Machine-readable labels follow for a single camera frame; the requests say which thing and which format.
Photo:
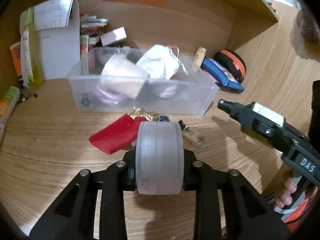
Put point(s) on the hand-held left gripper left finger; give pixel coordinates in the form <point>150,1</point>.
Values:
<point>125,177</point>

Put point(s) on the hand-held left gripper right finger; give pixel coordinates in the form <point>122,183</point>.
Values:
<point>192,177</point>

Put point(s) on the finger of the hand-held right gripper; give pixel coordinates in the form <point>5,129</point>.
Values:
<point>232,108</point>

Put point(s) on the translucent white tape roll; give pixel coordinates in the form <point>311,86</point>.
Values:
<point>160,155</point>

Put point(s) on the clear plastic storage box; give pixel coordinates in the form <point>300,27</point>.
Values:
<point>190,100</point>

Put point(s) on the pale pink ribbed round case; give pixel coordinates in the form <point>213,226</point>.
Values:
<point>107,96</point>

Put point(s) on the white face mask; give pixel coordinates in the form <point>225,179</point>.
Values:
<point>155,62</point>

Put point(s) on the white frosted cup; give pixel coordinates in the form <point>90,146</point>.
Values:
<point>122,77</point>

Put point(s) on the wooden desktop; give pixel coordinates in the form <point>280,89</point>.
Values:
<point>62,135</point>

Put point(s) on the person's right hand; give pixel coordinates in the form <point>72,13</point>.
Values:
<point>287,195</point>

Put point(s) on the blue zip pouch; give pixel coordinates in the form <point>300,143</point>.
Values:
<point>220,73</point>

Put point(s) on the small clear plastic piece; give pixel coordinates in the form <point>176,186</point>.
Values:
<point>193,136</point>

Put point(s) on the red pouch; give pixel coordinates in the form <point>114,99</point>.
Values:
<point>112,135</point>

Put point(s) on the black and orange round case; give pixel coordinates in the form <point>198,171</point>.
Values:
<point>232,60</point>

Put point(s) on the small black clip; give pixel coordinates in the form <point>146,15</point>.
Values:
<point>180,124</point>

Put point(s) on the cream yellow stick tube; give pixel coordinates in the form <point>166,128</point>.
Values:
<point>198,58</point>

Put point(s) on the small black round device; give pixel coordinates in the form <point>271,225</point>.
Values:
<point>86,102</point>

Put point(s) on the fruit print carton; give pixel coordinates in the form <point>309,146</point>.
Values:
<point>84,45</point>

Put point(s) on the orange and green tube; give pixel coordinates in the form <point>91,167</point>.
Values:
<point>7,102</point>

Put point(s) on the small pink box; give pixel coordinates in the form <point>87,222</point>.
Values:
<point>113,35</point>

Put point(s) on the green and white tall packet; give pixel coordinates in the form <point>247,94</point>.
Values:
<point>36,62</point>

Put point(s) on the white tube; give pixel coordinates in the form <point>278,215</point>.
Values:
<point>25,55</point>

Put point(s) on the pile of pens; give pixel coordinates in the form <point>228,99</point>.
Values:
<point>92,21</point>

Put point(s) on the orange packet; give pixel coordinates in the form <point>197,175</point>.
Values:
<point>16,60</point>

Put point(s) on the white paper receipt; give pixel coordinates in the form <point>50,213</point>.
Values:
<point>52,12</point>

